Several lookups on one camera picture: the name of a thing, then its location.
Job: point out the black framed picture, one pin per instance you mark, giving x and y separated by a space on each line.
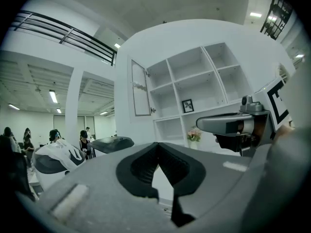
187 105

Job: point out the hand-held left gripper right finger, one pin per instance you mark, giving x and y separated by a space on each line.
192 176

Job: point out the white open shelf cabinet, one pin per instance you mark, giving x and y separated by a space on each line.
194 81

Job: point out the rectangular ceiling light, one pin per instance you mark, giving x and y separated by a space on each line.
299 56
255 14
117 45

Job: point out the white glass cabinet door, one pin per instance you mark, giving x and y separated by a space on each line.
139 88

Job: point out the white and grey machine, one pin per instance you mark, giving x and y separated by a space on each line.
56 159

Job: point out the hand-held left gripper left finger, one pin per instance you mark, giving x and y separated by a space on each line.
126 173

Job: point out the white vase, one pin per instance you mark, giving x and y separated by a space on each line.
193 145

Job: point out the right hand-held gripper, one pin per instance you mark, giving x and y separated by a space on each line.
260 113

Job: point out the metal door hinge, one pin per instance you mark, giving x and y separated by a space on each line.
147 73
153 110

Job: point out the black metal railing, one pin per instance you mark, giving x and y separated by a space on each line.
73 35

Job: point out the dark grey machine cover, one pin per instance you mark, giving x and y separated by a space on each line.
111 143

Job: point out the pink flower bouquet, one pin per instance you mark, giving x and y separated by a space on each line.
194 133

